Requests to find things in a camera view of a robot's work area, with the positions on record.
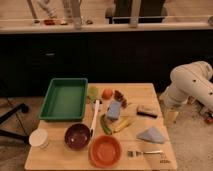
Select black chair base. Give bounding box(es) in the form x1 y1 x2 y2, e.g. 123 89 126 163
0 103 29 144

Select orange tomato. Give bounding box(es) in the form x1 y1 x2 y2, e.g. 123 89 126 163
102 88 113 99

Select white cup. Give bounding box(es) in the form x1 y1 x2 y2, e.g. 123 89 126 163
29 129 49 149

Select yellow banana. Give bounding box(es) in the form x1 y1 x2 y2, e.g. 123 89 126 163
113 119 131 133

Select red bowl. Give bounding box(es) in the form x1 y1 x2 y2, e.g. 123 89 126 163
89 135 122 168

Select green pepper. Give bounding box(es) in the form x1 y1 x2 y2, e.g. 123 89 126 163
100 114 112 135

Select green plastic tray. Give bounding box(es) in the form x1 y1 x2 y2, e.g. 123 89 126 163
39 78 88 121

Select purple bowl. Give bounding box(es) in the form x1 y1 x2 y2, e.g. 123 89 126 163
64 123 90 150

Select blue sponge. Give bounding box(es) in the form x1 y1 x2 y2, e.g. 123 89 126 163
106 101 121 120

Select green lettuce toy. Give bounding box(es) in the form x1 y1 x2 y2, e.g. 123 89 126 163
87 86 98 101

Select silver fork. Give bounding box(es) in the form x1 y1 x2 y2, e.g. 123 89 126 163
127 150 163 157

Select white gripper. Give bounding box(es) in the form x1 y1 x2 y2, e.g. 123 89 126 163
162 106 179 126

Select brown pinecone toy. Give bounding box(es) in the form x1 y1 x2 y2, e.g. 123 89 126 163
114 90 127 108

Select blue folded cloth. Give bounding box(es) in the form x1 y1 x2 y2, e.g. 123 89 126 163
136 127 166 144

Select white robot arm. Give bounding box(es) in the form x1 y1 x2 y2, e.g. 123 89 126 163
160 61 213 126

